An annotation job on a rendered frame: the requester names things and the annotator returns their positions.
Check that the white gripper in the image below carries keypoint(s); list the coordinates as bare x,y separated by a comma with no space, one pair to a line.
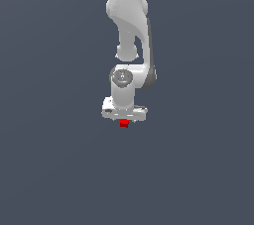
109,111

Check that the small red cube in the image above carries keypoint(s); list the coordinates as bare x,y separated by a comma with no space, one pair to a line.
124,123

